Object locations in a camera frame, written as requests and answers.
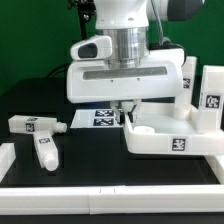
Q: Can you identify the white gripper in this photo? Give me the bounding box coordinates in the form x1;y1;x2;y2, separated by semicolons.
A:
67;35;185;125

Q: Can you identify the white desk top tray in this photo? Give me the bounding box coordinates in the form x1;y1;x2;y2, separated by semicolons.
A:
122;102;224;156

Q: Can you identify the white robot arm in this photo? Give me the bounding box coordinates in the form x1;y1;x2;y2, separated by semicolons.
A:
67;0;205;108

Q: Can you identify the white marker sheet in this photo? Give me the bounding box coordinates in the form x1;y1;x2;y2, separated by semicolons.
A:
71;109;120;129

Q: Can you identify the black cable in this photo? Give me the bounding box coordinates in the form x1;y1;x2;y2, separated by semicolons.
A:
149;0;174;46

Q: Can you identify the white obstacle wall bar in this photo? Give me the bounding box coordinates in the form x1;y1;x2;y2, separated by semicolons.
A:
0;185;224;215

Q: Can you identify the white right wall block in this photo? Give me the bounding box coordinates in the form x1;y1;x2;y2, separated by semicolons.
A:
205;155;224;185

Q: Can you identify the white wall block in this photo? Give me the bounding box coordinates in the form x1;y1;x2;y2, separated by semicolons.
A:
0;143;16;182
205;155;224;185

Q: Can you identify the black camera pole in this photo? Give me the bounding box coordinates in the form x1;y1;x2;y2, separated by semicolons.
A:
67;0;96;40

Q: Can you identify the white left wall block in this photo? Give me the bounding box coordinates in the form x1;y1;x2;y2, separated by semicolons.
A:
0;143;16;182

